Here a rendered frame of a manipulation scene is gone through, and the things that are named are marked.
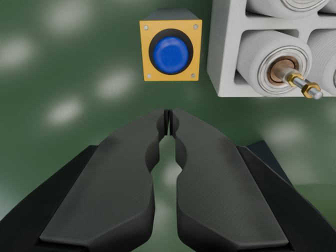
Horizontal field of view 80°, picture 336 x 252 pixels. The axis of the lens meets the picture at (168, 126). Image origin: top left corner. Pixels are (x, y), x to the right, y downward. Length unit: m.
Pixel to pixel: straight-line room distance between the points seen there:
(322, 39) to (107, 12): 0.46
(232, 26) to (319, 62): 0.15
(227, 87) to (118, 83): 0.33
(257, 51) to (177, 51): 0.16
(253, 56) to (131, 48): 0.34
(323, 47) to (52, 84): 0.66
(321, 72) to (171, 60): 0.26
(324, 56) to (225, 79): 0.16
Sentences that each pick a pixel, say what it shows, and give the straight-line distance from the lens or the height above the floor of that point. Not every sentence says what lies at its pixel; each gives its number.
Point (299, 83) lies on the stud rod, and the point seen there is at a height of 0.31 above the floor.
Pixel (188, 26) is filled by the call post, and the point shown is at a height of 0.31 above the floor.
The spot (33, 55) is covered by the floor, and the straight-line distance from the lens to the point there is 0.70.
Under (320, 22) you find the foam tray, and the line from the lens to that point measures 0.46.
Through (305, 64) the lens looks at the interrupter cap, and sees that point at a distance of 0.38.
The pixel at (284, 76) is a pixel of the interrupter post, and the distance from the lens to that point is 0.34.
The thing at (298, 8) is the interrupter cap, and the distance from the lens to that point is 0.35.
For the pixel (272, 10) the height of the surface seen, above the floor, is 0.24.
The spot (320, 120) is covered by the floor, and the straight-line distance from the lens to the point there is 0.81.
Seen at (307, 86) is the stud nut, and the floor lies 0.33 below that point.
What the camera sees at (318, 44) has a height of 0.19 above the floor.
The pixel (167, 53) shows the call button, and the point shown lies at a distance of 0.24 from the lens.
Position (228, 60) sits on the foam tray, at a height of 0.18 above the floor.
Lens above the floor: 0.57
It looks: 58 degrees down
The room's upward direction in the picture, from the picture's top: 178 degrees counter-clockwise
